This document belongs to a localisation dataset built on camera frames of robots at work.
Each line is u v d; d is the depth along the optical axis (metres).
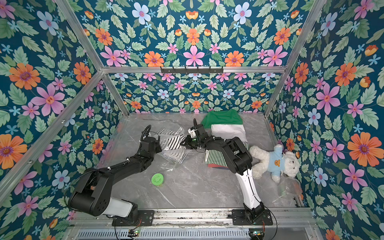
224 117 1.17
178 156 0.93
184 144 0.95
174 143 0.98
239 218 0.72
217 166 0.86
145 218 0.74
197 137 0.82
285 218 0.75
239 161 0.57
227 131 1.08
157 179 0.82
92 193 0.44
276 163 0.84
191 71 0.94
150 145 0.70
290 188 0.85
